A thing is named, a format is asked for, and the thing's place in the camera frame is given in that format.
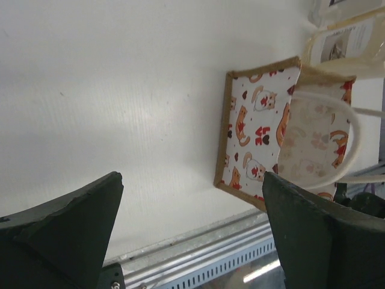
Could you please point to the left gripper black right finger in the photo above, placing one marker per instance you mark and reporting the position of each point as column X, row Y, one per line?
column 322, row 244

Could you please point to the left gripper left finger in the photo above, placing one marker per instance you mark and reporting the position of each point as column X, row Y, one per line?
column 61, row 243

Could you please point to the clear square bottle front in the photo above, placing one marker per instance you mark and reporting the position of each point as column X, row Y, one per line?
column 328, row 12

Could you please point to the yellow liquid bottle white cap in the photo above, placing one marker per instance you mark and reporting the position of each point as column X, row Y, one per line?
column 353, row 47

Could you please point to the burlap canvas tote bag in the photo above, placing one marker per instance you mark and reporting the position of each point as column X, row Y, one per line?
column 291, row 119

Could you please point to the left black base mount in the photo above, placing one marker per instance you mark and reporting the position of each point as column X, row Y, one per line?
column 111, row 277

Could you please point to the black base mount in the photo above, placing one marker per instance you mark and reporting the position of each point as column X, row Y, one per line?
column 366, row 201
column 111, row 277

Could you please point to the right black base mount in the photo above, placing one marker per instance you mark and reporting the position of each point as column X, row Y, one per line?
column 366, row 201

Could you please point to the aluminium mounting rail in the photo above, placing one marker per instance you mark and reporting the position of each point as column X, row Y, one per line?
column 172, row 258

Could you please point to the slotted cable duct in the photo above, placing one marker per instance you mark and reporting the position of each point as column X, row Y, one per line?
column 221, row 265

